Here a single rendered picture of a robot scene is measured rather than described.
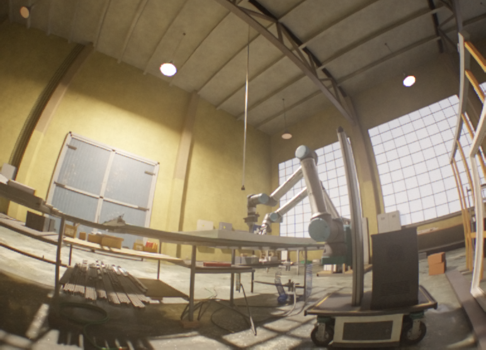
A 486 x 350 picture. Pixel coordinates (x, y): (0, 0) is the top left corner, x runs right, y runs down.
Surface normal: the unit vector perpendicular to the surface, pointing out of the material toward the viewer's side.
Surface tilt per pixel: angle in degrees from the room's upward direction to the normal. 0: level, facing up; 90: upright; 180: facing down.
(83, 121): 90
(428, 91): 90
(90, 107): 90
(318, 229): 95
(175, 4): 180
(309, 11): 180
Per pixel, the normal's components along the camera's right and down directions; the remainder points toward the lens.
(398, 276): -0.61, -0.33
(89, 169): 0.66, -0.28
